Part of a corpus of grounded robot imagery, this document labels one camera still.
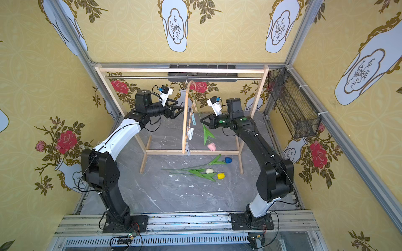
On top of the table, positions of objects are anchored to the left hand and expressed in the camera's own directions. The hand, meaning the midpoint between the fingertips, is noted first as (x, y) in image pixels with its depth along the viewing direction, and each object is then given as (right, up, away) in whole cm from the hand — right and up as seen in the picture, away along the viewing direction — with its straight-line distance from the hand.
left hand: (182, 105), depth 81 cm
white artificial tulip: (+13, -36, +8) cm, 40 cm away
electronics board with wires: (-24, -63, -10) cm, 68 cm away
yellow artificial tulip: (+20, -39, +6) cm, 44 cm away
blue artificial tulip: (+18, -33, +13) cm, 40 cm away
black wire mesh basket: (+63, -7, 0) cm, 63 cm away
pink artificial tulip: (+15, -21, -3) cm, 26 cm away
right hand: (+9, -9, -3) cm, 13 cm away
